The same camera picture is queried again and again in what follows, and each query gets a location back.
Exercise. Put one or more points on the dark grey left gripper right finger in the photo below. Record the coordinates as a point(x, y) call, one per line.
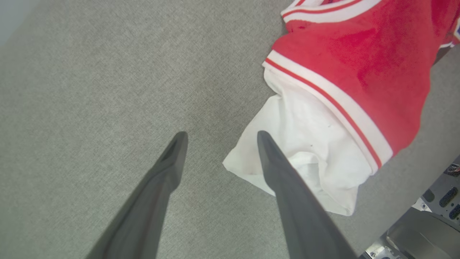
point(302, 216)

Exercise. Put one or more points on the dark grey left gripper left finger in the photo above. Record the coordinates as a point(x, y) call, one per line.
point(151, 205)

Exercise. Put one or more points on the red and white basketball jersey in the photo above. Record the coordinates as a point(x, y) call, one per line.
point(359, 54)

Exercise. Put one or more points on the grey robot torso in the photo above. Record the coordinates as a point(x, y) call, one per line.
point(424, 233)

